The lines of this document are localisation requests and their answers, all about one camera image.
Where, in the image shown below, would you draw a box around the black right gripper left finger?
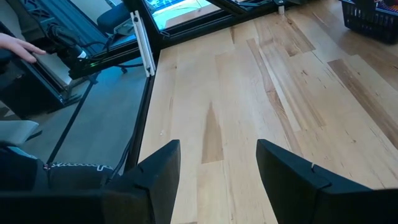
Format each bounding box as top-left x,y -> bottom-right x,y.
0,139 -> 182,224

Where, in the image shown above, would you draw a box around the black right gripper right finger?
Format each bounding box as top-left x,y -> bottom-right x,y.
256,138 -> 398,224

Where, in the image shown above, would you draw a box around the black background desk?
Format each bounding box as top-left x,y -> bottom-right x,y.
0,18 -> 94,121

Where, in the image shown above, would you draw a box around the black office chair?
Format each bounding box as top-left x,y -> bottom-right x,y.
96,2 -> 135,35

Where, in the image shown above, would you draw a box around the black plastic basket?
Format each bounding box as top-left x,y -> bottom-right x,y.
340,0 -> 398,44

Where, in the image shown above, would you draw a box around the person's hand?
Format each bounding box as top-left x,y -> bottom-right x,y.
0,32 -> 47,64

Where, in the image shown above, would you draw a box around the black under-table cable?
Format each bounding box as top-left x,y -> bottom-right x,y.
108,136 -> 134,184

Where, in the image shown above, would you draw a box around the silver aluminium bracket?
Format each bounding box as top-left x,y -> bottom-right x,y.
129,10 -> 157,78

